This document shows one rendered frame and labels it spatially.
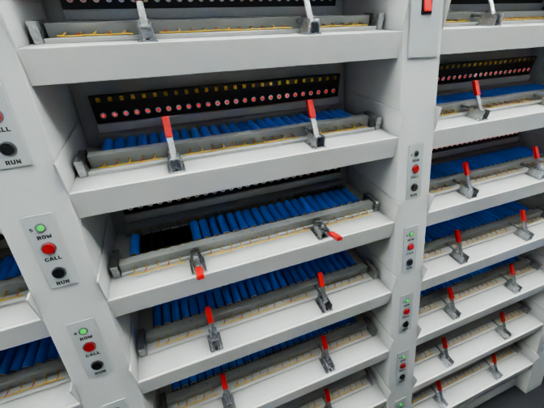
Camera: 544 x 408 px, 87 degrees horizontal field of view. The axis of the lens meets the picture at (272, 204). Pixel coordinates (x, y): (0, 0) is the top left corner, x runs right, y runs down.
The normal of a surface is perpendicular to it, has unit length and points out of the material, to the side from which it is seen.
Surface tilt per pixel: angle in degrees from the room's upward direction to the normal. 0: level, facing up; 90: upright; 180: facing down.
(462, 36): 106
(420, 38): 90
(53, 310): 90
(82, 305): 90
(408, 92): 90
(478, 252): 16
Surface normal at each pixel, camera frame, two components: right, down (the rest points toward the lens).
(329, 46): 0.35, 0.53
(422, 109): 0.33, 0.29
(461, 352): -0.01, -0.82
